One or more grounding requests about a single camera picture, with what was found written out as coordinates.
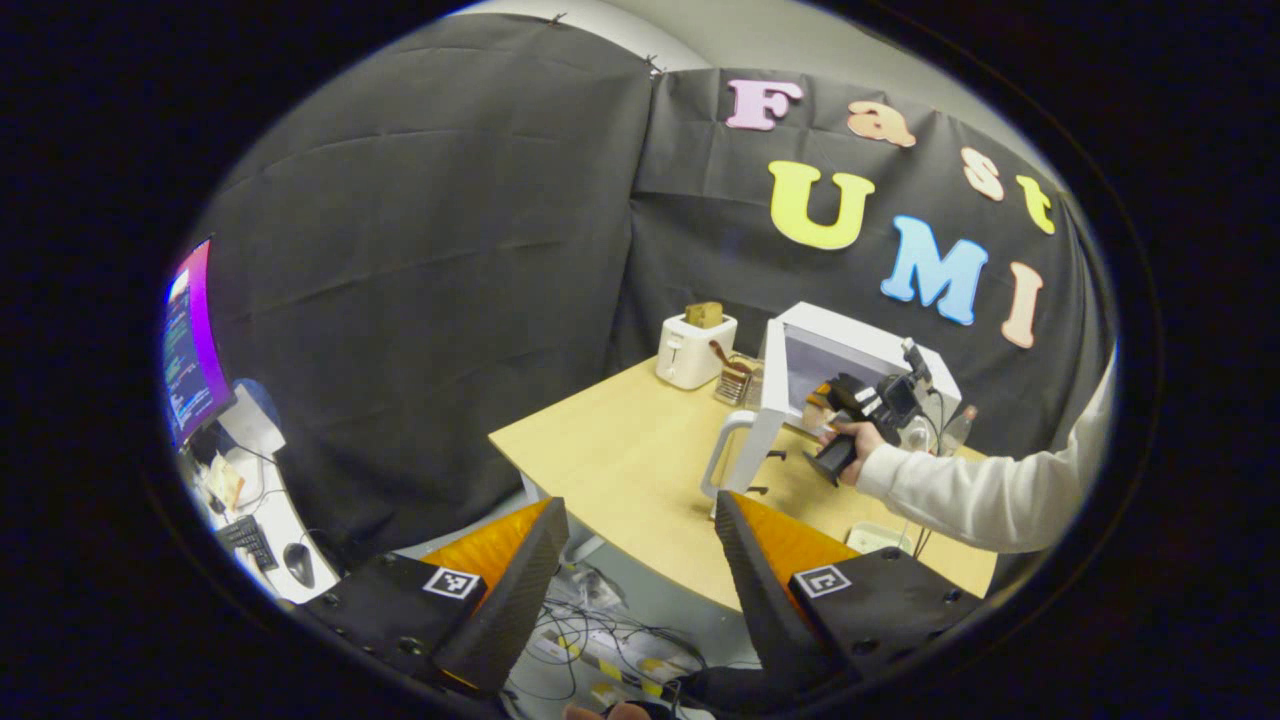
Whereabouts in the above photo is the white power strip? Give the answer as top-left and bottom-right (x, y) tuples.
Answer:
(525, 630), (701, 701)

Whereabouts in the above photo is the computer monitor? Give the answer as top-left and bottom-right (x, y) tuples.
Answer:
(162, 238), (238, 451)

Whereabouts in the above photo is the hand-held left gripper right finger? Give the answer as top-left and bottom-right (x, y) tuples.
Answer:
(713, 490), (986, 701)

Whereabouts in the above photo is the bundle of floor cables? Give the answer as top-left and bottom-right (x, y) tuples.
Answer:
(505, 560), (761, 716)

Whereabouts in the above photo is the black keyboard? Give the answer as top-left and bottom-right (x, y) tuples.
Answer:
(215, 515), (279, 573)

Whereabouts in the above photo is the black backdrop cloth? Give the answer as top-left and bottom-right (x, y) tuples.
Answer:
(195, 12), (1116, 561)

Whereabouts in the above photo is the cream speckled food plate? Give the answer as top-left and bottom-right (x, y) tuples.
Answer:
(845, 520), (916, 556)

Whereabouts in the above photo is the white microwave oven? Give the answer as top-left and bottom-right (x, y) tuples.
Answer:
(699, 302), (963, 501)

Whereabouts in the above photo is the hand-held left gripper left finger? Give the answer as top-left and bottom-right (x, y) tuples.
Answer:
(300, 497), (571, 696)

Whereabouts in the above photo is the clear plastic bottle red label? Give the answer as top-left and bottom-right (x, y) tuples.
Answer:
(935, 405), (979, 459)

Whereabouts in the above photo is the small wire rack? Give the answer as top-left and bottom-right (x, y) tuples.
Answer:
(714, 352), (766, 407)

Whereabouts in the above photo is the white toaster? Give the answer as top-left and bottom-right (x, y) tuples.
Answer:
(655, 312), (738, 391)

